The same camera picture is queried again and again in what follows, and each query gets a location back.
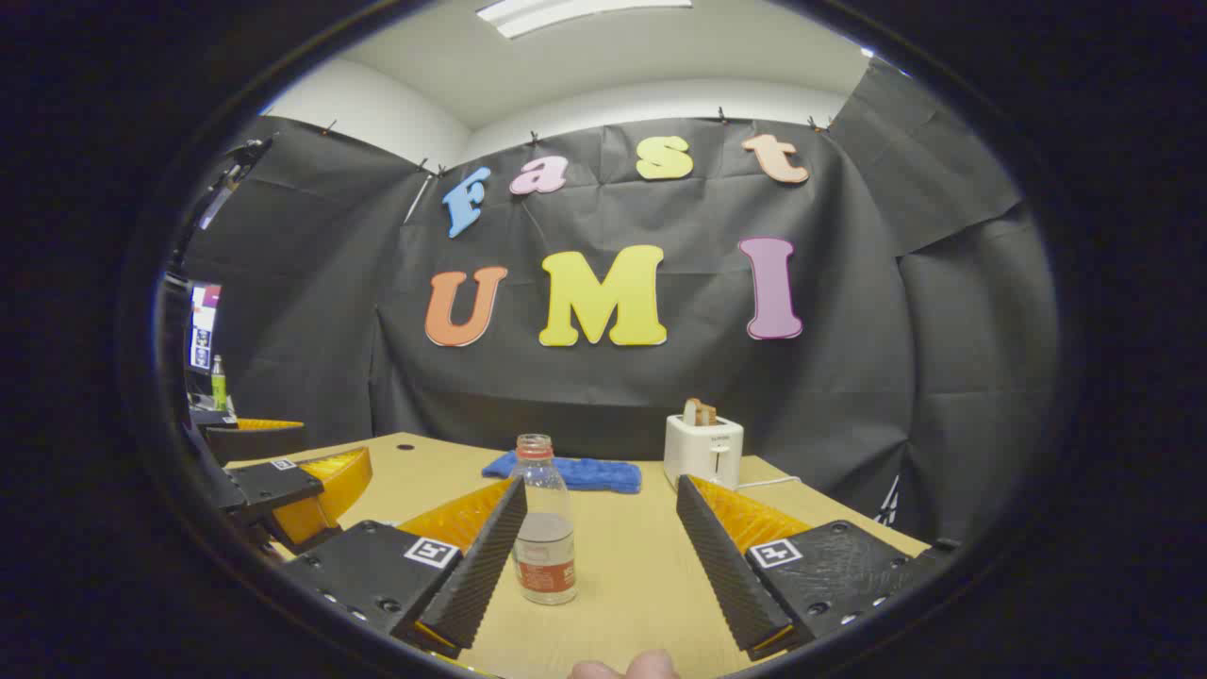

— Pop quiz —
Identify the black backdrop cloth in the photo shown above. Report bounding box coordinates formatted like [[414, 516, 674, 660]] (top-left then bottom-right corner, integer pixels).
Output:
[[179, 57, 1062, 548]]

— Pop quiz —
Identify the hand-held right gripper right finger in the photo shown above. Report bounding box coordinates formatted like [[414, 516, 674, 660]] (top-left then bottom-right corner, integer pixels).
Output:
[[676, 474, 963, 661]]

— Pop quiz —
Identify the blue cloth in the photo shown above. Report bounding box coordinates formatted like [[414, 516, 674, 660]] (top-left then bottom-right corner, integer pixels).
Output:
[[481, 451, 643, 495]]

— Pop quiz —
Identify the clear plastic water bottle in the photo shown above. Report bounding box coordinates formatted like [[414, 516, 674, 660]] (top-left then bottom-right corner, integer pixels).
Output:
[[514, 434, 578, 606]]

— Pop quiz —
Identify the computer monitor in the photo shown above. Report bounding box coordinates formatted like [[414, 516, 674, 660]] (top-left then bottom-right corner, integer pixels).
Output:
[[187, 281, 223, 373]]

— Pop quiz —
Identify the white toaster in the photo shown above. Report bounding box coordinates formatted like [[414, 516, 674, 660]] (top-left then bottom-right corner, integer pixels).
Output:
[[663, 413, 745, 491]]

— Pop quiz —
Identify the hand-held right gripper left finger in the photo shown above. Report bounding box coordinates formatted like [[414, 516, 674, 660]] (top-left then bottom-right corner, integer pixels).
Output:
[[283, 476, 529, 661]]

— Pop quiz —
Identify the ceiling light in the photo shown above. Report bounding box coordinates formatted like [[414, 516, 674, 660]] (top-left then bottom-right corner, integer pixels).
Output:
[[476, 0, 694, 39]]

